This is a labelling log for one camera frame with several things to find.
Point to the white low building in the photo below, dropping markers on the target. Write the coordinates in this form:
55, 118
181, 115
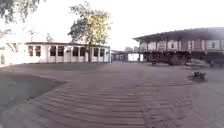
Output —
43, 58

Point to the building with overhanging dark roof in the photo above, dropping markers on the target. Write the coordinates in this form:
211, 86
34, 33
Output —
186, 35

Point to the brown brick paved plaza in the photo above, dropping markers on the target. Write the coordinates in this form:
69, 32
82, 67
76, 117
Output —
110, 100

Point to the dark low object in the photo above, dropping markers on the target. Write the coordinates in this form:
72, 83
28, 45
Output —
199, 76

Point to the dark ground patch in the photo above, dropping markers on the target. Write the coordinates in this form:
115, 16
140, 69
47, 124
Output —
20, 88

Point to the small white building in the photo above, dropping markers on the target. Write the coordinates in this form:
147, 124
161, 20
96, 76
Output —
135, 57

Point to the large overhanging tree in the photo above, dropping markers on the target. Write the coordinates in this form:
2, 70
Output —
10, 8

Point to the leafy tree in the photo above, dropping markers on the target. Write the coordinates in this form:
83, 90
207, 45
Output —
90, 26

